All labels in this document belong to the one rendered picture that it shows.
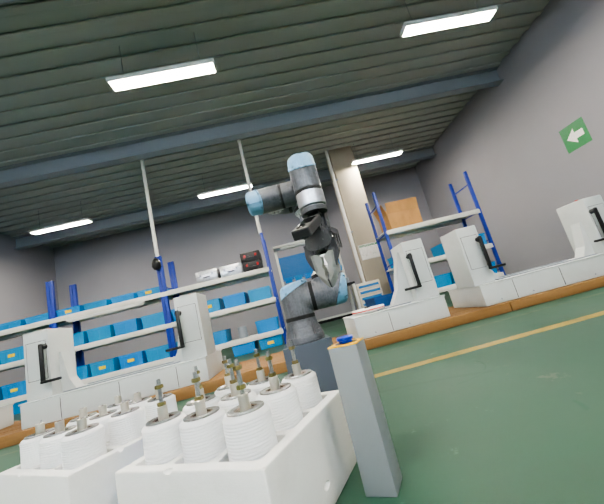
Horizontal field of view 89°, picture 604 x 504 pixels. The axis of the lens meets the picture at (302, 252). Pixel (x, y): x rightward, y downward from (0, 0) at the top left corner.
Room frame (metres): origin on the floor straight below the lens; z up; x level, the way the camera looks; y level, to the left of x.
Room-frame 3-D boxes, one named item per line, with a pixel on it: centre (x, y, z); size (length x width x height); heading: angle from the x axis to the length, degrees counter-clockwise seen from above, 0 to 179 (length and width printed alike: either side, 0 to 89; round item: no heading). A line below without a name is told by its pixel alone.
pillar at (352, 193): (7.16, -1.48, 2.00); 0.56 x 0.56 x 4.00; 4
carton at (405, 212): (5.73, -1.93, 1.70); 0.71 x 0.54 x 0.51; 98
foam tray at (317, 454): (0.81, 0.25, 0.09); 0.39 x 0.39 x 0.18; 66
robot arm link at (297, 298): (1.22, 0.06, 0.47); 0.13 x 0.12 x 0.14; 89
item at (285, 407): (0.76, 0.14, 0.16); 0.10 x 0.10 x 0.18
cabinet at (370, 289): (6.34, -1.08, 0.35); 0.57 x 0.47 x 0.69; 4
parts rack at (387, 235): (5.75, -2.41, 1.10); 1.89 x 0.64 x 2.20; 94
